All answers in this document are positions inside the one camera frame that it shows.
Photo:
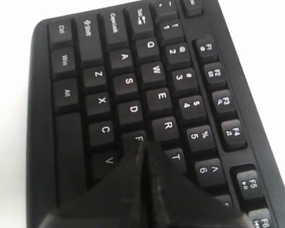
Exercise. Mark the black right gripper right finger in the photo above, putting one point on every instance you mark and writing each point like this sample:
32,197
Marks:
176,202

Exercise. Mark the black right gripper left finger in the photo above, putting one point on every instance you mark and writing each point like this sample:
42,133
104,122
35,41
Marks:
115,202

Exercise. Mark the black acer keyboard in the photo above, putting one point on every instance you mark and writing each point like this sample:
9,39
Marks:
162,71

